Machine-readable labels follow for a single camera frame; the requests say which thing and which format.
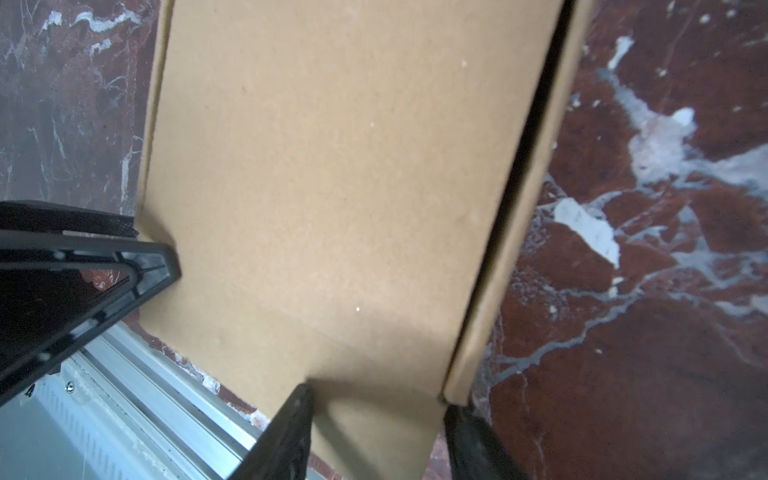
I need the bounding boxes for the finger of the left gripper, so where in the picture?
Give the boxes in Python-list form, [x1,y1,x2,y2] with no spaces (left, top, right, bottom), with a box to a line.
[1,230,181,403]
[1,201,138,238]

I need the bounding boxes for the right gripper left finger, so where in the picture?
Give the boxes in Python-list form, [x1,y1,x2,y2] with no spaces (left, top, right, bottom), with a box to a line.
[228,383,315,480]

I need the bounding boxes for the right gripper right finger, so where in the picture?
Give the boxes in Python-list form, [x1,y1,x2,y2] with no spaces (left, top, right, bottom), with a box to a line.
[444,405,528,480]

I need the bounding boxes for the brown cardboard box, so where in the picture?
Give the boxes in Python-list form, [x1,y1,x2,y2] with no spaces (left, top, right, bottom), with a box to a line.
[137,1,592,479]

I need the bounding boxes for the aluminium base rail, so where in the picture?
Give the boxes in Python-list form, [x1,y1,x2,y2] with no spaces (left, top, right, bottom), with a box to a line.
[1,324,268,479]

